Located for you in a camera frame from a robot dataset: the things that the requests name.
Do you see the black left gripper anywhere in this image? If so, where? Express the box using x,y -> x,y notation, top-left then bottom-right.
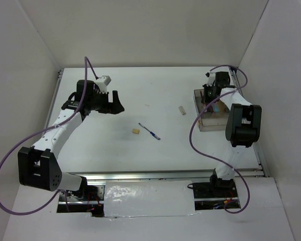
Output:
88,89 -> 124,114

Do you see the blue pen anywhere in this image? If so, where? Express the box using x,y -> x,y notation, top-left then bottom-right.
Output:
138,123 -> 161,140

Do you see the red pen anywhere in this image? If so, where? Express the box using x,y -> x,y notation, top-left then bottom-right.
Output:
200,90 -> 205,104

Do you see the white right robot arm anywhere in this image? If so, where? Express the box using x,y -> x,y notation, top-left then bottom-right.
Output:
201,71 -> 262,197

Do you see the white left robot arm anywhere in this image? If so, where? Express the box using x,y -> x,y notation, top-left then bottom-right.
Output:
18,76 -> 124,200

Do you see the yellow eraser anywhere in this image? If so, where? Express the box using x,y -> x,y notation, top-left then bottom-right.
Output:
132,129 -> 139,135

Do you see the transparent compartment organizer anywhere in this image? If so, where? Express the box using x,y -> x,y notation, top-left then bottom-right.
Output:
193,89 -> 229,132

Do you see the white dirty eraser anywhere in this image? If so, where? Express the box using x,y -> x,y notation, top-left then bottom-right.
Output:
179,106 -> 186,115

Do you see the white foam cover panel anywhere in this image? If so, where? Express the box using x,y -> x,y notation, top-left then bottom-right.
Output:
104,181 -> 195,217

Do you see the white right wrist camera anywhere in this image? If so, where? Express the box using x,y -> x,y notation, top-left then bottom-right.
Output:
205,72 -> 216,86

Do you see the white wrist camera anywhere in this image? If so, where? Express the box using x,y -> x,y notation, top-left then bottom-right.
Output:
94,76 -> 111,94
205,72 -> 216,86

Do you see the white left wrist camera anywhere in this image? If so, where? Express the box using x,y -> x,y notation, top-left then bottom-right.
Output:
94,76 -> 111,94

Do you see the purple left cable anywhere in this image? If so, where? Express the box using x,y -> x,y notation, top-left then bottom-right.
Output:
0,56 -> 99,215

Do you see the purple cable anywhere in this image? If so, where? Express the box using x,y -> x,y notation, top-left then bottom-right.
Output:
189,65 -> 251,214
0,56 -> 99,215

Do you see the aluminium front rail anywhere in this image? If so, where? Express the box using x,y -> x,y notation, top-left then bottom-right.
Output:
27,170 -> 266,182

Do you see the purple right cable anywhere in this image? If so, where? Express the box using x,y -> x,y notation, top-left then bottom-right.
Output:
189,65 -> 251,214

